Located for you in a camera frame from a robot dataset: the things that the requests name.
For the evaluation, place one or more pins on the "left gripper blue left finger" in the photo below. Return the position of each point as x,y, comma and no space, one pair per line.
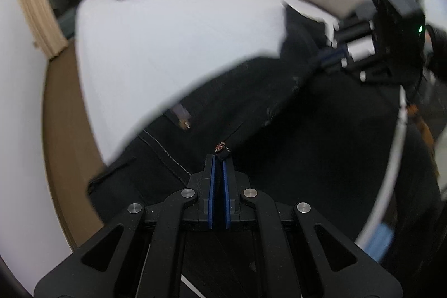
209,189

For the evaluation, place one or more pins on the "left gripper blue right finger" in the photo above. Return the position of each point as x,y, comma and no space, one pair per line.
228,179

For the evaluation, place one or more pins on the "left beige curtain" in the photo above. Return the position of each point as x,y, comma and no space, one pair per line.
43,24

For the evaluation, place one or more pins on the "black denim pants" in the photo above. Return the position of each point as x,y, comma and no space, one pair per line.
301,134

